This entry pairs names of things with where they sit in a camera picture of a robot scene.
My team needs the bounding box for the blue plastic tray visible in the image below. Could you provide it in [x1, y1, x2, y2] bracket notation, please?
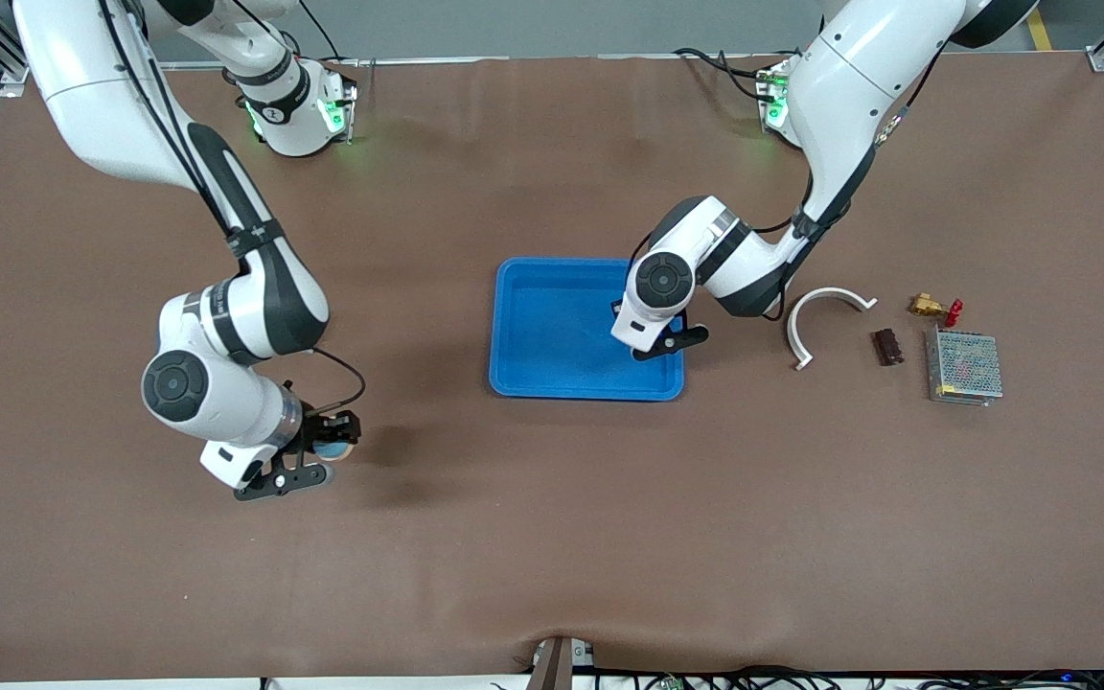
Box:
[489, 256, 686, 402]

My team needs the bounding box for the brown table mat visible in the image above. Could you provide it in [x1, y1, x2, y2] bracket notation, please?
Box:
[0, 53, 1104, 683]

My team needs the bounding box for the metal mesh power supply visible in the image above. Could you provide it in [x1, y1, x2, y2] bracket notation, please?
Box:
[924, 326, 1004, 407]

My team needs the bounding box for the white half-ring bracket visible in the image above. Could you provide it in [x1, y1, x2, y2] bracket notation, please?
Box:
[787, 287, 879, 372]

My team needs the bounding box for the black left arm base cable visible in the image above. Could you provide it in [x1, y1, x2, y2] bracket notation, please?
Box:
[672, 46, 773, 102]

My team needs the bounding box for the black arm base cable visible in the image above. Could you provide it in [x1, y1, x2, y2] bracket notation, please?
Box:
[298, 0, 347, 63]
[672, 46, 773, 102]

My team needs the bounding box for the brass valve with red handle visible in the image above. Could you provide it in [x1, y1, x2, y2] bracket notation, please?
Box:
[908, 293, 965, 328]

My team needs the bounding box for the brown camera mount post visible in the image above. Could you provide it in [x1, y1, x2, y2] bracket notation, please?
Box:
[526, 635, 596, 690]

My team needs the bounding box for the black right arm base cable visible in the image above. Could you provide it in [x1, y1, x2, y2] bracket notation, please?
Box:
[298, 0, 347, 63]

